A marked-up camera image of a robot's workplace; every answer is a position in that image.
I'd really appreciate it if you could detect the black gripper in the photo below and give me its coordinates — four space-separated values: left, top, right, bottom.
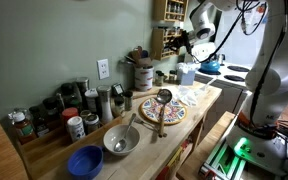
167 31 194 54

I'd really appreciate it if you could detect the small wooden spice rack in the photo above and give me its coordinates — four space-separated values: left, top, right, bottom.
150 27 185 62

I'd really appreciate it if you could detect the large wooden spice rack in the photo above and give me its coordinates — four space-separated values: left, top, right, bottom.
152 0 189 23

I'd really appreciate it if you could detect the black cap bottle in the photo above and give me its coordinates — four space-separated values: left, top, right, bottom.
60 83 77 108

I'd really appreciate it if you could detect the white spice shaker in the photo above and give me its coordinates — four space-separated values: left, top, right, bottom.
66 115 87 143

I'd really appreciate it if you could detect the dark sauce bottle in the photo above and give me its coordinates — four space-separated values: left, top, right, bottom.
28 105 50 138

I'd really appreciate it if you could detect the wooden stepped condiment rack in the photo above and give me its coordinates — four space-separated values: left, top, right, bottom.
15 114 123 180

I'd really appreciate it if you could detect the red sauce bottle white cap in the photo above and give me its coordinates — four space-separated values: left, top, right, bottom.
12 111 38 145

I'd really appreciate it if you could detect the white tissue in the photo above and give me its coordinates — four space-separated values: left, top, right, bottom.
176 62 190 73

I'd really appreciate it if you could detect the blue utensil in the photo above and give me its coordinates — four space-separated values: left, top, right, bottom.
140 49 150 60

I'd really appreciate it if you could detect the wooden spoon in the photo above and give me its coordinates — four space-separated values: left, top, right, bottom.
143 54 154 68
131 45 144 64

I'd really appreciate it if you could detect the small black lid jar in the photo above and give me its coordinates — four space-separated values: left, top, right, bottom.
168 69 178 84
154 69 162 85
157 71 165 87

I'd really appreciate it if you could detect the blue tissue box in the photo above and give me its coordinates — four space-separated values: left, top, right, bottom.
177 68 197 86

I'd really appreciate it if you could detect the blue kettle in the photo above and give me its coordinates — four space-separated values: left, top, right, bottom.
198 52 222 75

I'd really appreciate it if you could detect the white red utensil crock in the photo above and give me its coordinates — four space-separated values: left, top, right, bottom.
133 65 155 92

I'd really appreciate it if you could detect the metal utensil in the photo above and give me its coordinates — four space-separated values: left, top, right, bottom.
118 55 136 66

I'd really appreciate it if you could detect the crumpled white cloth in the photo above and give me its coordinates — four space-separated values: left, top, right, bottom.
174 84 200 108

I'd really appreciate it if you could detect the white stove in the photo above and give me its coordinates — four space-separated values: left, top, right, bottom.
184 42 263 126

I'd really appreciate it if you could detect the colourful patterned plate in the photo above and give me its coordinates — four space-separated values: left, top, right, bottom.
139 96 188 126

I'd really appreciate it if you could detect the small black timer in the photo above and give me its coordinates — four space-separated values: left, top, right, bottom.
111 83 125 98

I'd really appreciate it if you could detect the small steel cup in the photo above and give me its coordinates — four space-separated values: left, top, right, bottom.
123 90 134 112

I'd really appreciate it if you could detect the small seasoning jar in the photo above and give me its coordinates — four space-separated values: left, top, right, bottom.
113 96 126 118

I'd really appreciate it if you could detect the metal fork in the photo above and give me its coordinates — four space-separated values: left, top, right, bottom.
133 118 160 133

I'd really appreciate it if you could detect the steel pepper mill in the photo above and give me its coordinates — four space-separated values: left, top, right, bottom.
96 85 114 125

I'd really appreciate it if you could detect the white canister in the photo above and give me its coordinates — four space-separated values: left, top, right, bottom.
84 88 99 114

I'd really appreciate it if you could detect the tall steel canister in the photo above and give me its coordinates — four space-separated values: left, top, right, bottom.
75 77 90 108

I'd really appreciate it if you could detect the white bowl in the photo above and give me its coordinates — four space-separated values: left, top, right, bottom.
103 124 141 157

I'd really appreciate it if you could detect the wooden platform board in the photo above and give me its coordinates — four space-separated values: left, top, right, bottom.
176 111 237 180

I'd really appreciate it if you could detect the small glass jar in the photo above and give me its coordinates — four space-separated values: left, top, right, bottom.
79 109 92 120

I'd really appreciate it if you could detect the small silver lid jar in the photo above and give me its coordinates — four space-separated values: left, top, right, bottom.
83 114 102 135

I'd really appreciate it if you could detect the metal spoon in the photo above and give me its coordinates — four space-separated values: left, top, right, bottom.
113 113 137 153

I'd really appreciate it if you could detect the yellow red package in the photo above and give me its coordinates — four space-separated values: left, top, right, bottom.
155 138 193 180

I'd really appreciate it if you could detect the red lid jar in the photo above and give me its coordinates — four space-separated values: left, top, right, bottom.
61 107 80 126

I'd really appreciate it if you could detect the dark jar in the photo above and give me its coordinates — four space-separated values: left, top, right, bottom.
42 97 60 123

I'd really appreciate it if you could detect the blue bowl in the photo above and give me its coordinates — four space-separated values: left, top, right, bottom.
67 145 104 180

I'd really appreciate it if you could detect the clear glass jar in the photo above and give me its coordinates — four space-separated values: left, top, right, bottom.
7 108 30 126

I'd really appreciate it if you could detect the wooden handled metal ladle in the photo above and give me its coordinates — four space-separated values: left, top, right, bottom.
155 88 173 138

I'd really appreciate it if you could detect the white wall outlet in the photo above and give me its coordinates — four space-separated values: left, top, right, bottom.
96 58 111 81

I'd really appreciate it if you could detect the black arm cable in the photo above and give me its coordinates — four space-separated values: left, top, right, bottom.
197 0 288 126

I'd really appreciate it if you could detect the aluminium base frame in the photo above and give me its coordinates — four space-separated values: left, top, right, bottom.
198 131 252 180

